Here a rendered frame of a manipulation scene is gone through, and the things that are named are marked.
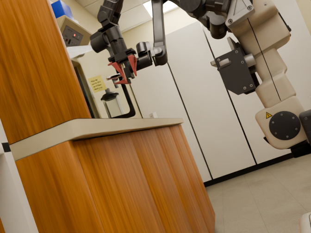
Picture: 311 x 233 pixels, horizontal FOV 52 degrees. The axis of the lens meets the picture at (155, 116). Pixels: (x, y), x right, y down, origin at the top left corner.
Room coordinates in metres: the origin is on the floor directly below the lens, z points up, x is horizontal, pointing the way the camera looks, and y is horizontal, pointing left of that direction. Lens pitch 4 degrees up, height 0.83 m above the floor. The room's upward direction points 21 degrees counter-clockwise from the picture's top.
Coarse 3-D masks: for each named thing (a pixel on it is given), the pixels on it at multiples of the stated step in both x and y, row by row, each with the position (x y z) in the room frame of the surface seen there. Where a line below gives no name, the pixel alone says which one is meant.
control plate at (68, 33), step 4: (68, 28) 1.45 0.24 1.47; (64, 32) 1.44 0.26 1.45; (68, 32) 1.47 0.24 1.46; (72, 32) 1.50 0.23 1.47; (76, 32) 1.53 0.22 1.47; (64, 36) 1.45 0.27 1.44; (68, 36) 1.48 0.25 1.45; (72, 36) 1.51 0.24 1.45; (76, 36) 1.55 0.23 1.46; (80, 36) 1.58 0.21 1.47; (64, 40) 1.47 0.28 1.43; (68, 40) 1.50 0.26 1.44; (72, 40) 1.53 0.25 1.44; (76, 40) 1.57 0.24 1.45; (80, 40) 1.60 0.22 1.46; (68, 44) 1.52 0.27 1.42; (72, 44) 1.55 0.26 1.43
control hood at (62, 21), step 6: (60, 18) 1.39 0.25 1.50; (66, 18) 1.40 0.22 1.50; (60, 24) 1.39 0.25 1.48; (66, 24) 1.42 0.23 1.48; (72, 24) 1.47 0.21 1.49; (78, 24) 1.52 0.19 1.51; (60, 30) 1.40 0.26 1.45; (78, 30) 1.54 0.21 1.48; (84, 30) 1.60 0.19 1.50; (84, 36) 1.62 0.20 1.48; (84, 42) 1.65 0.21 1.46
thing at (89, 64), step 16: (80, 48) 1.49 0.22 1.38; (80, 64) 1.47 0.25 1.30; (96, 64) 1.53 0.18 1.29; (80, 80) 1.45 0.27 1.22; (112, 80) 1.57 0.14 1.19; (96, 96) 1.49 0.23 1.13; (112, 96) 1.54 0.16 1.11; (128, 96) 1.60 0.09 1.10; (96, 112) 1.47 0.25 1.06; (112, 112) 1.52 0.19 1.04; (128, 112) 1.58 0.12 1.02
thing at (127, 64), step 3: (138, 60) 1.47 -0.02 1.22; (126, 63) 1.46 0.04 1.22; (129, 63) 1.47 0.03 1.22; (126, 66) 1.47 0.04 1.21; (129, 66) 1.46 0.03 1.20; (138, 66) 1.46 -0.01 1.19; (129, 69) 1.47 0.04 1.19; (138, 69) 1.48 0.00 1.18; (129, 72) 1.46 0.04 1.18; (132, 72) 1.49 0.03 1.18; (132, 75) 1.49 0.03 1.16; (132, 78) 1.51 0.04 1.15
